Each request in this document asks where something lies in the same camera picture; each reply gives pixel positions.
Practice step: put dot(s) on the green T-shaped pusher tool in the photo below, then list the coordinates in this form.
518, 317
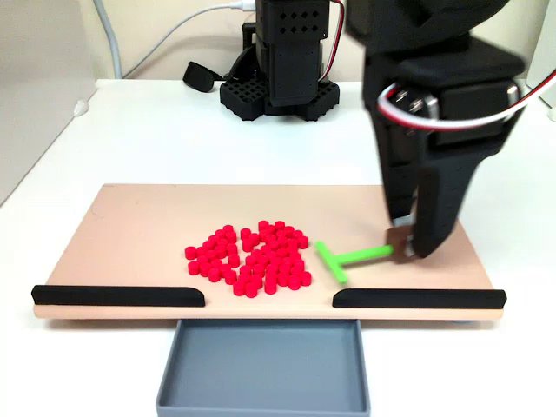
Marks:
365, 255

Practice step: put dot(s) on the small white bracket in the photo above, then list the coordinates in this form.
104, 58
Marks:
81, 107
552, 114

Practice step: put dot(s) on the grey shallow tray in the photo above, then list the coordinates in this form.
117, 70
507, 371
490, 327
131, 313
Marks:
260, 369

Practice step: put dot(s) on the red cylinder granules heap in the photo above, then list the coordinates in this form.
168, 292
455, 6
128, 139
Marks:
278, 260

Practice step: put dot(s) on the black edge guard strip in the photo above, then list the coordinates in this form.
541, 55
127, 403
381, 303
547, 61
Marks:
113, 296
417, 299

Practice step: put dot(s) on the beige flat board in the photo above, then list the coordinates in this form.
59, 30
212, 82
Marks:
130, 239

